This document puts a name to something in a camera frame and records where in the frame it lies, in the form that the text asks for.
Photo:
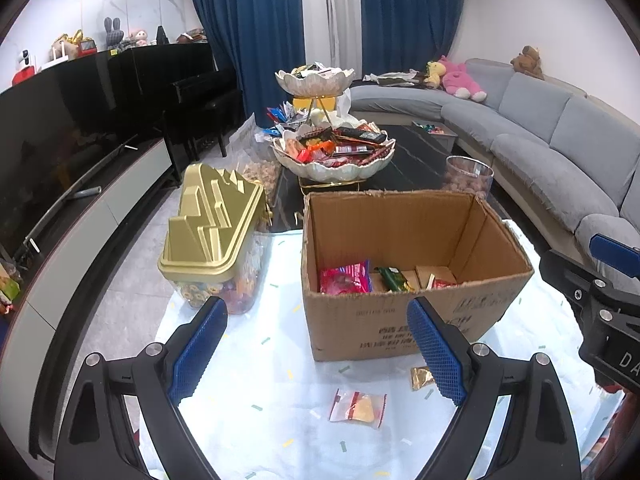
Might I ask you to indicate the red snack packet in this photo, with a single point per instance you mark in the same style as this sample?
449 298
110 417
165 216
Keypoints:
445 284

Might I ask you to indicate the light blue printed cloth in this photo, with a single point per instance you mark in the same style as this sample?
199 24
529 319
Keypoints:
280 360

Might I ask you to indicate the clear cracker packet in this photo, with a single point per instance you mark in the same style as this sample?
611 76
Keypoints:
357 405

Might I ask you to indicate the blue curtain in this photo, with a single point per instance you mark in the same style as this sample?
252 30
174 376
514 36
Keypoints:
250 30
410 15

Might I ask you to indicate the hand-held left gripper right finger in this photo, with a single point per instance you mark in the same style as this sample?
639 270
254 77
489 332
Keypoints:
440 355

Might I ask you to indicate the black curved television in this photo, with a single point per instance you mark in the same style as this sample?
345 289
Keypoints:
60 125

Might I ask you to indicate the gold white ornament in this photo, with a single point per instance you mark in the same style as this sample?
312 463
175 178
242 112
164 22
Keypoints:
65 46

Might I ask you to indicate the grey sofa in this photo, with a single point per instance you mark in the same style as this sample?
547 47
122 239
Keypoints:
525 125

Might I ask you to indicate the gold candy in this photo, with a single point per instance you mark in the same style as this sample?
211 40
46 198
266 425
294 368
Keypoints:
422 377

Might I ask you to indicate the brown plush bear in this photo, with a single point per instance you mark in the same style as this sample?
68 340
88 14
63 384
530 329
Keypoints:
527 62

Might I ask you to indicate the pile of mixed snack packets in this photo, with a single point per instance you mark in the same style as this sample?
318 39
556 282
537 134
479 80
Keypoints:
345 147

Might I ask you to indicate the clear bag of peanuts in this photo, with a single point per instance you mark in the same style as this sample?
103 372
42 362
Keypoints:
260 175

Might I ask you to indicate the brown plush item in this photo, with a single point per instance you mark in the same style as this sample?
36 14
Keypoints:
191 36

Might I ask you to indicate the yellow plush toy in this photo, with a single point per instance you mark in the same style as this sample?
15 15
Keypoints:
435 75

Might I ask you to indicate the crumpled white dark clothes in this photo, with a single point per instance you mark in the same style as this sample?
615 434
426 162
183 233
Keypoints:
395 77

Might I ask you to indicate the pink snack packet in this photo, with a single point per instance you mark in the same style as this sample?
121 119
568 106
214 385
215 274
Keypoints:
345 280

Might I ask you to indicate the brown cardboard box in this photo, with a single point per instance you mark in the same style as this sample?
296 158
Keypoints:
380 320

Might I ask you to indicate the clear jar of coated nuts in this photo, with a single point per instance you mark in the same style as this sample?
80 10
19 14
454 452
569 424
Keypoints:
467 177

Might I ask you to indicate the heap of wrapped candies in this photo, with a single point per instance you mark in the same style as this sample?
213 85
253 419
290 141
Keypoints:
312 71

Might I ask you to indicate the red box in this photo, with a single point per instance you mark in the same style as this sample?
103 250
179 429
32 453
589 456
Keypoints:
86 47

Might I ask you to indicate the pink doll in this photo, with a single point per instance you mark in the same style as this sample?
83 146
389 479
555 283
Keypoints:
139 39

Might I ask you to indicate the black metronome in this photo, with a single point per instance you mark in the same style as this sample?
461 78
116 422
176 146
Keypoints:
162 36

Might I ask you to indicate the green snack box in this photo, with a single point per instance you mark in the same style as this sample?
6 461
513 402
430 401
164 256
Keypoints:
11 291

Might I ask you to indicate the gold lid candy container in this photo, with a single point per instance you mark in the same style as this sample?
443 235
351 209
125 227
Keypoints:
210 220

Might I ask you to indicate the grey bunny plush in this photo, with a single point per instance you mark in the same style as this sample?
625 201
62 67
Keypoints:
114 35

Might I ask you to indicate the black upright piano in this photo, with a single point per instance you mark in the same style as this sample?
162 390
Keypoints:
190 75

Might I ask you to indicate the white red toy robot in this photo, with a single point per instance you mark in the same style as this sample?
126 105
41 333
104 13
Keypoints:
25 67

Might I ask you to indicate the white tiered bowl stand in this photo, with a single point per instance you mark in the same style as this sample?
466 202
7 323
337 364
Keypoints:
335 170

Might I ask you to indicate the white sheer curtain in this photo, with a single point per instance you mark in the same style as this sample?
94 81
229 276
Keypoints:
330 15

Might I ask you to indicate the grey bin of toys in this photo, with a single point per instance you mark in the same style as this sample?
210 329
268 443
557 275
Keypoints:
440 136

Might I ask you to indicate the grey black television cabinet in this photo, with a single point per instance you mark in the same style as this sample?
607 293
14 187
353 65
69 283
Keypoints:
100 220

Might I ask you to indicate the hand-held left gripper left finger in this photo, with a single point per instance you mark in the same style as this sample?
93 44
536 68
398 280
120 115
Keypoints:
195 350

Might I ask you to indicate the loose blue red snack packets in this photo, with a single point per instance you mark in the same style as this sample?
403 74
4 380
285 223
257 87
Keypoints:
280 115

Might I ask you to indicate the grey remote control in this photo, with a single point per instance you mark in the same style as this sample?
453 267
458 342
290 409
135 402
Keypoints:
85 192

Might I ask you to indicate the green chips packet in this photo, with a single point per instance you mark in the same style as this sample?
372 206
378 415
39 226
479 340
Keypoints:
395 277

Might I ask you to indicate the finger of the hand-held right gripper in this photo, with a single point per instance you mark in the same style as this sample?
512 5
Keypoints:
612 250
565 270

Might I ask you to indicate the pink plush toy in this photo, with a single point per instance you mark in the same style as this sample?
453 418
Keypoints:
462 80

